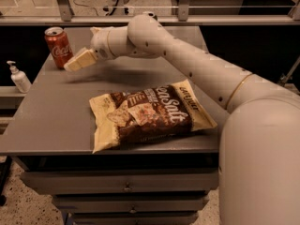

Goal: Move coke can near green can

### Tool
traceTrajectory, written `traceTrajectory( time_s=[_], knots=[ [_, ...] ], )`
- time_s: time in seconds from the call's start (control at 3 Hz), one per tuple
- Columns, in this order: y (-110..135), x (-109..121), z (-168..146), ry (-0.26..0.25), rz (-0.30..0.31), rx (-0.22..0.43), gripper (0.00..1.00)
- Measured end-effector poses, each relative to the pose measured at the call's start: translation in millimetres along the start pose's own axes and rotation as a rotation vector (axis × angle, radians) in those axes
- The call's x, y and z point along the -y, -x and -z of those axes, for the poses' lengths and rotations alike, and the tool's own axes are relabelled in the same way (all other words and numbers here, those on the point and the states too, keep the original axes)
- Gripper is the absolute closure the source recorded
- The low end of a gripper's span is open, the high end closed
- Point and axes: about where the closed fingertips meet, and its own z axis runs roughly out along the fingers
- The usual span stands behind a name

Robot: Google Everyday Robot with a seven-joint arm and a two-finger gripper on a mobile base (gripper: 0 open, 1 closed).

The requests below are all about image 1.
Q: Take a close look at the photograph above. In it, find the grey drawer cabinet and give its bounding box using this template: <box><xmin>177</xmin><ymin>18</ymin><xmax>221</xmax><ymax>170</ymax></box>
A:
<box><xmin>0</xmin><ymin>25</ymin><xmax>231</xmax><ymax>225</ymax></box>

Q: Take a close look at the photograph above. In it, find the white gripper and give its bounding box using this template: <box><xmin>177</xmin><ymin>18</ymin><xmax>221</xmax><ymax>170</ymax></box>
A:
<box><xmin>64</xmin><ymin>27</ymin><xmax>113</xmax><ymax>71</ymax></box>

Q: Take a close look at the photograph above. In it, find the red coke can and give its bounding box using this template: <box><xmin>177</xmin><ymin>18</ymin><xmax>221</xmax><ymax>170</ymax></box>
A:
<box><xmin>45</xmin><ymin>26</ymin><xmax>73</xmax><ymax>69</ymax></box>

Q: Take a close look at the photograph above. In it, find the top grey drawer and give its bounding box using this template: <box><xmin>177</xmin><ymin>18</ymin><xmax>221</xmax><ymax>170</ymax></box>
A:
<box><xmin>21</xmin><ymin>171</ymin><xmax>218</xmax><ymax>195</ymax></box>

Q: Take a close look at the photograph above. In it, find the white pump sanitizer bottle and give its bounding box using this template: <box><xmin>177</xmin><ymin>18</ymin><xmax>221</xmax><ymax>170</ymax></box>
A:
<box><xmin>7</xmin><ymin>61</ymin><xmax>31</xmax><ymax>93</ymax></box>

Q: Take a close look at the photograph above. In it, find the black floor cable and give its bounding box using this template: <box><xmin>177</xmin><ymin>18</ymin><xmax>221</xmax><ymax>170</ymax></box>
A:
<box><xmin>66</xmin><ymin>0</ymin><xmax>99</xmax><ymax>17</ymax></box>

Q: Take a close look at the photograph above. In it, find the green soda can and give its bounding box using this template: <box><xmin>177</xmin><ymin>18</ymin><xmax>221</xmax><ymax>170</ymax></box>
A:
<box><xmin>142</xmin><ymin>11</ymin><xmax>158</xmax><ymax>20</ymax></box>

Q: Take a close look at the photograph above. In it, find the grey drawer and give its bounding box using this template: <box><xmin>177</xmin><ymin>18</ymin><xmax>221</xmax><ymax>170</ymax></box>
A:
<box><xmin>21</xmin><ymin>171</ymin><xmax>218</xmax><ymax>195</ymax></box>
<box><xmin>73</xmin><ymin>212</ymin><xmax>198</xmax><ymax>225</ymax></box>
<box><xmin>52</xmin><ymin>193</ymin><xmax>208</xmax><ymax>214</ymax></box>

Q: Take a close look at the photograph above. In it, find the grey metal rail frame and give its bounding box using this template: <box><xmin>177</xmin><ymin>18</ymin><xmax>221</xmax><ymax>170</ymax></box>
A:
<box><xmin>0</xmin><ymin>0</ymin><xmax>300</xmax><ymax>26</ymax></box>

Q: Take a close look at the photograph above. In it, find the bottom grey drawer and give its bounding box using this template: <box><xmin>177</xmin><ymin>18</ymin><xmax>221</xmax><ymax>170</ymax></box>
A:
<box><xmin>73</xmin><ymin>212</ymin><xmax>198</xmax><ymax>225</ymax></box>

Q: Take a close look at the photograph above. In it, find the middle grey drawer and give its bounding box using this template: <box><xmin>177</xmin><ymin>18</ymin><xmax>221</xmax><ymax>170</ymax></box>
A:
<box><xmin>52</xmin><ymin>193</ymin><xmax>208</xmax><ymax>214</ymax></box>

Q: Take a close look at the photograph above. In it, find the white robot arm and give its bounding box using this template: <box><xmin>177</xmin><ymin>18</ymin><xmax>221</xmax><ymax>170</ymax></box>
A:
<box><xmin>64</xmin><ymin>12</ymin><xmax>300</xmax><ymax>225</ymax></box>

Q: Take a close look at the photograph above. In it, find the brown cream chip bag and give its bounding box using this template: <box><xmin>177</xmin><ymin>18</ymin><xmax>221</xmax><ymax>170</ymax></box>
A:
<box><xmin>89</xmin><ymin>80</ymin><xmax>217</xmax><ymax>153</ymax></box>

